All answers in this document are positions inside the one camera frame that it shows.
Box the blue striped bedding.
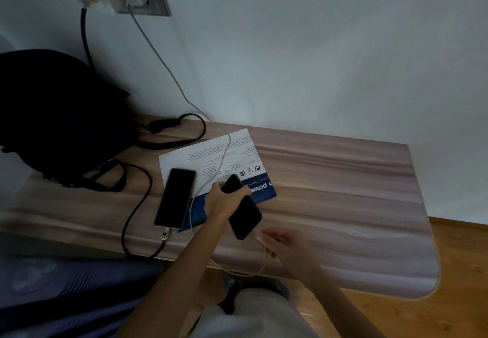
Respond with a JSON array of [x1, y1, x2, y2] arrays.
[[0, 254, 165, 338]]

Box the black bag strap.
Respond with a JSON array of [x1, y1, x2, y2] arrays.
[[133, 113, 207, 151]]

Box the person's left forearm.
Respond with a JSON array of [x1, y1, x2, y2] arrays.
[[117, 214, 229, 338]]

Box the person's left hand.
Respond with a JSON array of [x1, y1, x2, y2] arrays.
[[203, 181, 252, 221]]

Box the black charging cable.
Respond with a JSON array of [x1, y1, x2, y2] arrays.
[[79, 5, 169, 260]]

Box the person's grey trousers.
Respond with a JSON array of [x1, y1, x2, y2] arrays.
[[189, 287, 319, 338]]

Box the black bag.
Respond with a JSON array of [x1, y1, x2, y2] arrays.
[[0, 49, 139, 190]]

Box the person's right hand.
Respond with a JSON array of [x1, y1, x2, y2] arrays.
[[255, 227, 325, 284]]

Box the white and blue paper leaflet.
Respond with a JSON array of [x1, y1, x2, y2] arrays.
[[158, 128, 278, 233]]

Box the person's right forearm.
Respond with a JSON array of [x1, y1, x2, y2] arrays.
[[305, 269, 386, 338]]

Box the white charging cable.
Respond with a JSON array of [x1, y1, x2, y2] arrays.
[[127, 4, 268, 277]]

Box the black smartphone with silver edge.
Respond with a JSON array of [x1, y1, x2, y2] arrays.
[[154, 168, 197, 230]]

